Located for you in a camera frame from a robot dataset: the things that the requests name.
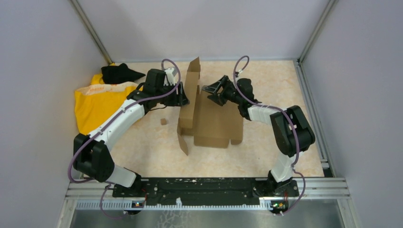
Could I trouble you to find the brown cardboard box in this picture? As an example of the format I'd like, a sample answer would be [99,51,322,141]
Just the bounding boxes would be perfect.
[177,57,243,155]

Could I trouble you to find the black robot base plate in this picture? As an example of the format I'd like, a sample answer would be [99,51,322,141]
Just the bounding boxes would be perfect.
[112,178,299,206]

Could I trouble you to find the aluminium frame rail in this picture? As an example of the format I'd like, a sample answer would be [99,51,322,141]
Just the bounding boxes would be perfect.
[65,178,351,200]

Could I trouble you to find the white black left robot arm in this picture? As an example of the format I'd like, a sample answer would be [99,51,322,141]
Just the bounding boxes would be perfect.
[68,69,190,197]

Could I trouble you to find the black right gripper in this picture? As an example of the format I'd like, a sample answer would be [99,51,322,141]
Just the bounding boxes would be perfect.
[202,76,242,106]

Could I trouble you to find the white slotted cable duct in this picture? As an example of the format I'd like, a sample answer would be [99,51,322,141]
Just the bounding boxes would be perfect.
[76,199,273,211]

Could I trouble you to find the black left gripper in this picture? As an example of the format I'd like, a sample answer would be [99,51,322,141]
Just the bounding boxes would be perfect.
[155,81,189,106]

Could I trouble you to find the black cloth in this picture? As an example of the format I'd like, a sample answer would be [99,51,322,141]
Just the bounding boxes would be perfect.
[101,63,145,84]

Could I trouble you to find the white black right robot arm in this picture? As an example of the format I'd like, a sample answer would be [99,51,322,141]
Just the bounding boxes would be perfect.
[202,76,316,196]

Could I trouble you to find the yellow cloth garment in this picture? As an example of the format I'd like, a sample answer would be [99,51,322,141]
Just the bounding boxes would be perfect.
[74,73,138,135]

